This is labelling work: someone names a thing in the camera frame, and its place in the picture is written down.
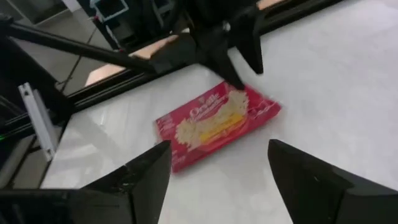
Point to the black metal table frame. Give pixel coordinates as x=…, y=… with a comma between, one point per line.
x=102, y=93

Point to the red popcorn bag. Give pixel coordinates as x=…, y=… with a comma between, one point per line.
x=217, y=124

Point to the white metal bracket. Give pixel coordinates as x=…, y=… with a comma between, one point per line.
x=38, y=124

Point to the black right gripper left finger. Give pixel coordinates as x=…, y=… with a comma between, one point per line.
x=124, y=199

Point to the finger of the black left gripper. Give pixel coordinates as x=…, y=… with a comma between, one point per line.
x=220, y=62
x=252, y=43

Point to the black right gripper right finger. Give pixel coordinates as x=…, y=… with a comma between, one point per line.
x=311, y=193

